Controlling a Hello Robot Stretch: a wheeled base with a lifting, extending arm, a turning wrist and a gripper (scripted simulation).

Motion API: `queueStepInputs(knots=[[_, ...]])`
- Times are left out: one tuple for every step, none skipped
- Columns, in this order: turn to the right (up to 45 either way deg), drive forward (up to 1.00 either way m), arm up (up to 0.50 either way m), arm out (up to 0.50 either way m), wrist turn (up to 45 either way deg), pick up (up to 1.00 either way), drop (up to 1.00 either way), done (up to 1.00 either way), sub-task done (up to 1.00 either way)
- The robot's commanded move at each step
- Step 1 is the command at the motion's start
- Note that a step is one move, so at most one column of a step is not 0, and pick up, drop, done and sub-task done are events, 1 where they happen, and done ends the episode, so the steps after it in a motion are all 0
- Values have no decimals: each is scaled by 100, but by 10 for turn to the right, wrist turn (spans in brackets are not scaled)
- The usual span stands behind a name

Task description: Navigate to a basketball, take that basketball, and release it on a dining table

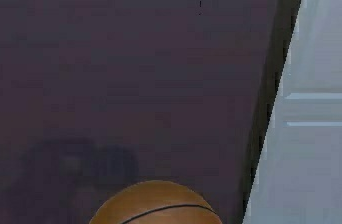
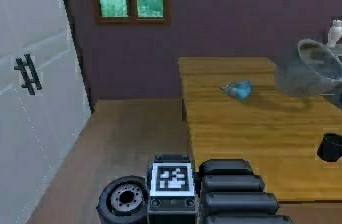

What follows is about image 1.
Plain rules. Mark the orange basketball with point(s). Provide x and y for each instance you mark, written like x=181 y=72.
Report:
x=155 y=200

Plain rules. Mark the pale grey panelled door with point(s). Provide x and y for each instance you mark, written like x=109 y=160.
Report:
x=322 y=133

